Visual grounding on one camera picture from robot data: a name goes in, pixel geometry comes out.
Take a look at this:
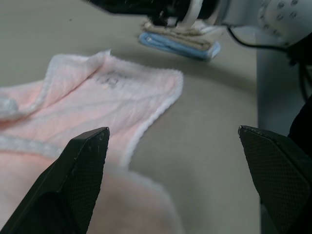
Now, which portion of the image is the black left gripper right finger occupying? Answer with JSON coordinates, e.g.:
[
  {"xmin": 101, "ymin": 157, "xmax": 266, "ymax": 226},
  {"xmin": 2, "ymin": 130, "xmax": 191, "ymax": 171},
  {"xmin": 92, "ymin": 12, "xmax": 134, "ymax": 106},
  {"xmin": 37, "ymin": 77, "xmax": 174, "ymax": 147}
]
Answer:
[{"xmin": 238, "ymin": 125, "xmax": 312, "ymax": 234}]

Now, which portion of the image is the beige folded towel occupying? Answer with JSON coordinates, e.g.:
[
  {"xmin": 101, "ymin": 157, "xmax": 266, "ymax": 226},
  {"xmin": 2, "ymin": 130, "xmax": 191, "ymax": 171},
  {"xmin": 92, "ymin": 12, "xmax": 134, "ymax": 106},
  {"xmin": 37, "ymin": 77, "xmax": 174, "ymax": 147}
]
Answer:
[{"xmin": 140, "ymin": 20, "xmax": 219, "ymax": 51}]

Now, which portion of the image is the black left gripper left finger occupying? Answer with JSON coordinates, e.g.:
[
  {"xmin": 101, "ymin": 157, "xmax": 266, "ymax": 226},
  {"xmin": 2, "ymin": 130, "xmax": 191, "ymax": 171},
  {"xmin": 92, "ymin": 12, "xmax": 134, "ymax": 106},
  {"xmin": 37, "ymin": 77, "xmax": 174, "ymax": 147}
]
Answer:
[{"xmin": 0, "ymin": 126, "xmax": 110, "ymax": 234}]

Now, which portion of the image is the blue folded towel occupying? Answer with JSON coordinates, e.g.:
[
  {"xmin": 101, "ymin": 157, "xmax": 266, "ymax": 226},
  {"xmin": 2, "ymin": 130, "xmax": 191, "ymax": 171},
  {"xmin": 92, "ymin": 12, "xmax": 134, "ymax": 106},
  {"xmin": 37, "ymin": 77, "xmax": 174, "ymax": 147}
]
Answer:
[{"xmin": 138, "ymin": 33, "xmax": 221, "ymax": 61}]

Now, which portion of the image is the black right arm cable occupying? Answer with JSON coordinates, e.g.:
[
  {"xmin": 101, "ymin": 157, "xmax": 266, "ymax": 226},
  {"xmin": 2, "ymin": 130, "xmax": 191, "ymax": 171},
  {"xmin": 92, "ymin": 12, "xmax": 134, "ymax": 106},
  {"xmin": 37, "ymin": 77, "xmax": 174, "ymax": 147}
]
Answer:
[{"xmin": 226, "ymin": 25, "xmax": 310, "ymax": 103}]

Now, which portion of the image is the pink towel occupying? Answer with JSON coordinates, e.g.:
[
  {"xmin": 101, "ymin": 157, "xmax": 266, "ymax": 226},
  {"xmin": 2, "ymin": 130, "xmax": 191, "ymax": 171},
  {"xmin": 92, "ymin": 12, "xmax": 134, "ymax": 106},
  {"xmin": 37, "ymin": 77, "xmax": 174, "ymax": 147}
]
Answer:
[{"xmin": 0, "ymin": 48, "xmax": 185, "ymax": 234}]

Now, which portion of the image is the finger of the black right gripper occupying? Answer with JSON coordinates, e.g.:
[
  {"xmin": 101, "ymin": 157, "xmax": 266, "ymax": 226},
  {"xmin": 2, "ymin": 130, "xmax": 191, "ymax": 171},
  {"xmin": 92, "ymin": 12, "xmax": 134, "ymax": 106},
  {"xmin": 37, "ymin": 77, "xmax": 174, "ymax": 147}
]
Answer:
[{"xmin": 84, "ymin": 0, "xmax": 152, "ymax": 17}]

